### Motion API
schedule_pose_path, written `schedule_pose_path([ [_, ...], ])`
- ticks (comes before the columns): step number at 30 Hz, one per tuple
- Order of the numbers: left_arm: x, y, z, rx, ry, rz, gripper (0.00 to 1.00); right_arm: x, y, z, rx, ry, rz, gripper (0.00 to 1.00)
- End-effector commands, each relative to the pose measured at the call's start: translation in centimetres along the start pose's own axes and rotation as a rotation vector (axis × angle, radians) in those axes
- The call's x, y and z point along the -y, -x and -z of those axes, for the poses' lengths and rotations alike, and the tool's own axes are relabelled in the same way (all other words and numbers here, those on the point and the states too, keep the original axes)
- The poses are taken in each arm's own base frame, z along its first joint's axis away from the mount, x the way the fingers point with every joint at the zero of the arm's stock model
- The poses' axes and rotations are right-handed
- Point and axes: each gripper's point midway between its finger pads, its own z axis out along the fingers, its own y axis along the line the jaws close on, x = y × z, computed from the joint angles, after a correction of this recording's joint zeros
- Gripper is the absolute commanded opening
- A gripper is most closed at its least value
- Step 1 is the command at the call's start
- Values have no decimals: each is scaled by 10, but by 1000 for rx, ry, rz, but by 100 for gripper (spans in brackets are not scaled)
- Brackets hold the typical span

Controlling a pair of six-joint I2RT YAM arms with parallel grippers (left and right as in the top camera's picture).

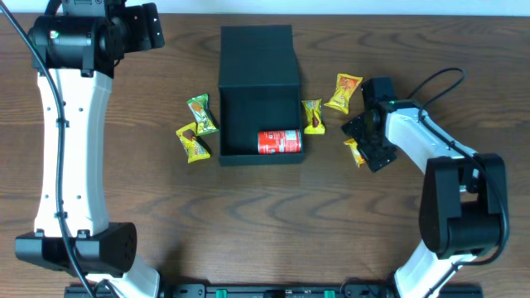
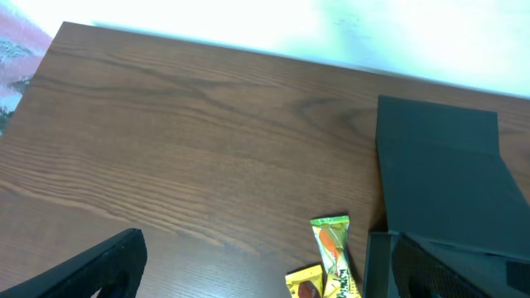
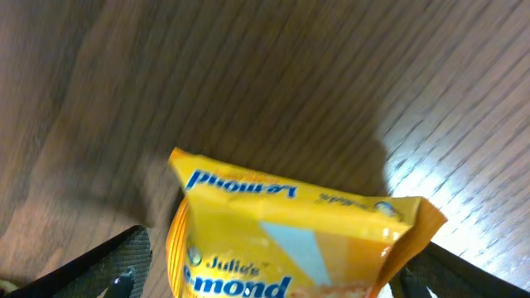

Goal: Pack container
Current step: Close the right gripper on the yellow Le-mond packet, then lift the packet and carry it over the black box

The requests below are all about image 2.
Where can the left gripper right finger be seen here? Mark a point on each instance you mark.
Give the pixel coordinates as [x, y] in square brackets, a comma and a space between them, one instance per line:
[423, 268]

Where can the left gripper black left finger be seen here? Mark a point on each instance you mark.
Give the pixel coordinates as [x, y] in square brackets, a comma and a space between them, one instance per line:
[112, 268]

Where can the green snack packet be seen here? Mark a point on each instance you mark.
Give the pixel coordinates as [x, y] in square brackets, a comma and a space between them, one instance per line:
[331, 236]

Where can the dark green open box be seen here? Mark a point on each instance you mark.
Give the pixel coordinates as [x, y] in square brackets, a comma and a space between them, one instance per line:
[444, 181]

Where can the yellow chocolate snack packet left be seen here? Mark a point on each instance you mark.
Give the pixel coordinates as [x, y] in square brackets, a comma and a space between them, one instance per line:
[306, 282]

